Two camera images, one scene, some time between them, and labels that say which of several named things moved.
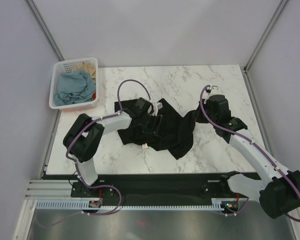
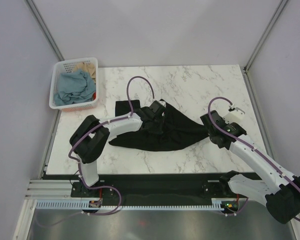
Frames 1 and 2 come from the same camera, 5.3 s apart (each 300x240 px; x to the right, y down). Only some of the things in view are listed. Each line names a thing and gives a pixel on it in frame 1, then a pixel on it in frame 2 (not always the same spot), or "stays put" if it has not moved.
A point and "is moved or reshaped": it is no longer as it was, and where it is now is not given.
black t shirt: x=178 y=130 is moved or reshaped
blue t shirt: x=74 y=87 stays put
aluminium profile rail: x=51 y=189 stays put
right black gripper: x=206 y=102 -> x=221 y=117
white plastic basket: x=74 y=84 stays put
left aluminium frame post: x=44 y=29 stays put
